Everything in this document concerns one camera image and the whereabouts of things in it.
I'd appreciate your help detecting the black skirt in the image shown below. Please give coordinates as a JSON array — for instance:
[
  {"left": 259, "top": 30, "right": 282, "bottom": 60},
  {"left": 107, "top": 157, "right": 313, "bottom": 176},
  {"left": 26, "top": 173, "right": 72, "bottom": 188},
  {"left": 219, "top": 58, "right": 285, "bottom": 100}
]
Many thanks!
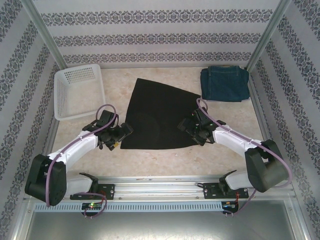
[{"left": 119, "top": 77, "right": 202, "bottom": 151}]

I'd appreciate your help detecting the white perforated plastic basket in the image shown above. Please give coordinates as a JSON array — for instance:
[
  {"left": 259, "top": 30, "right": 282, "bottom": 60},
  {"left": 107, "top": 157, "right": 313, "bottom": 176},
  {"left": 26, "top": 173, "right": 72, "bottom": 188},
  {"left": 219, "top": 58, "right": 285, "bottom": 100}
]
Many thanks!
[{"left": 54, "top": 63, "right": 106, "bottom": 122}]

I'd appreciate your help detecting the grey sheet metal panel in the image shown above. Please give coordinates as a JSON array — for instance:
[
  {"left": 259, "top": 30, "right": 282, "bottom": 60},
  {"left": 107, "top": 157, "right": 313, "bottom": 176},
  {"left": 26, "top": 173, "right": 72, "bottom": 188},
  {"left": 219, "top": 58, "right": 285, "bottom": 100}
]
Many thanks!
[{"left": 24, "top": 211, "right": 308, "bottom": 240}]

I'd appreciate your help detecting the long aluminium base rail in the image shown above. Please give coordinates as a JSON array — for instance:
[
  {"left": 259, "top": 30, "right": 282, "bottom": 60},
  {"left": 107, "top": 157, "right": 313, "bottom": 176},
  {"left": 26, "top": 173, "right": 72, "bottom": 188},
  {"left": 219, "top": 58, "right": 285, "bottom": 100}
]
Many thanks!
[{"left": 24, "top": 176, "right": 296, "bottom": 201}]

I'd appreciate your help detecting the grey slotted cable duct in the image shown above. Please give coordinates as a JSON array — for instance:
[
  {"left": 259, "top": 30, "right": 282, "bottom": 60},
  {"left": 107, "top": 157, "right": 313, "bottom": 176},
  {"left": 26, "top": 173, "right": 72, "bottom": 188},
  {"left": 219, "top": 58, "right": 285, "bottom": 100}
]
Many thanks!
[{"left": 33, "top": 201, "right": 223, "bottom": 213}]

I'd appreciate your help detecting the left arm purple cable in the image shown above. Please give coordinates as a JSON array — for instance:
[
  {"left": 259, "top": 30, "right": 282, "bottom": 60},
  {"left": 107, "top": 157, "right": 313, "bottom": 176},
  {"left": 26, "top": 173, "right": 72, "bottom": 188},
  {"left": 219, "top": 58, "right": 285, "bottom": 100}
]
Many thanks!
[{"left": 45, "top": 103, "right": 120, "bottom": 219}]

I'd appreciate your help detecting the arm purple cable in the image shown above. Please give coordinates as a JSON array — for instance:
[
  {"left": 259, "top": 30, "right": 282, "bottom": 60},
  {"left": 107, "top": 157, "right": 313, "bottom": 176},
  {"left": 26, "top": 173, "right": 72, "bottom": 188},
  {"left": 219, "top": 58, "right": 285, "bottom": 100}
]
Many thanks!
[
  {"left": 45, "top": 103, "right": 120, "bottom": 219},
  {"left": 196, "top": 97, "right": 294, "bottom": 218}
]

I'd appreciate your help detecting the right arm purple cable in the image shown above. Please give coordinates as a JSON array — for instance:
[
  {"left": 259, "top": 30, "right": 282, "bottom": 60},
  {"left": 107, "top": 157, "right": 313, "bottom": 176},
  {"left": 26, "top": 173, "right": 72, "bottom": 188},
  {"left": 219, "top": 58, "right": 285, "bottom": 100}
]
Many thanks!
[{"left": 196, "top": 97, "right": 294, "bottom": 218}]

